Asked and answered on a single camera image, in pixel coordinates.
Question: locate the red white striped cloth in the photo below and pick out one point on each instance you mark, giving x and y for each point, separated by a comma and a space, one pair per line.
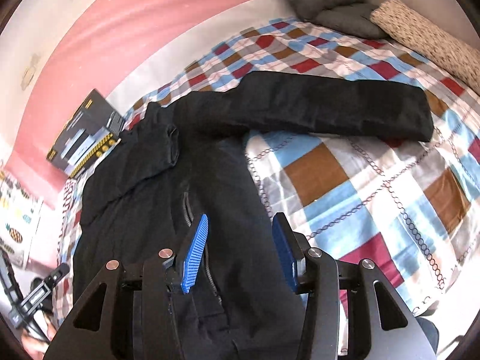
70, 209

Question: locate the grey quilted cushion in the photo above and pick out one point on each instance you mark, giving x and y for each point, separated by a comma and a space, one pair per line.
351, 17

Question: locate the pineapple print fabric cover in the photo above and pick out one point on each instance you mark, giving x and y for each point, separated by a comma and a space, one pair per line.
20, 214

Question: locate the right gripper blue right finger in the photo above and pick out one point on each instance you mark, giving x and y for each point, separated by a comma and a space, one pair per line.
291, 247

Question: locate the black jacket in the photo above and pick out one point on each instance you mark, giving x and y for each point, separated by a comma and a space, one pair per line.
187, 159

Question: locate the checkered bed sheet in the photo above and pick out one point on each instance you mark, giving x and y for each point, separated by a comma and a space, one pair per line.
413, 206

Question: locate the beige patterned pillow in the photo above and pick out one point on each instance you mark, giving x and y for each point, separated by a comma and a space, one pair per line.
418, 33

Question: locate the electric cooker cardboard box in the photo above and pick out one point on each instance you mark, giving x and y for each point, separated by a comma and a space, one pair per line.
93, 129

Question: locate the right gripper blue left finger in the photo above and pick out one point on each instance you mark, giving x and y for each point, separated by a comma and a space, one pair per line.
182, 268

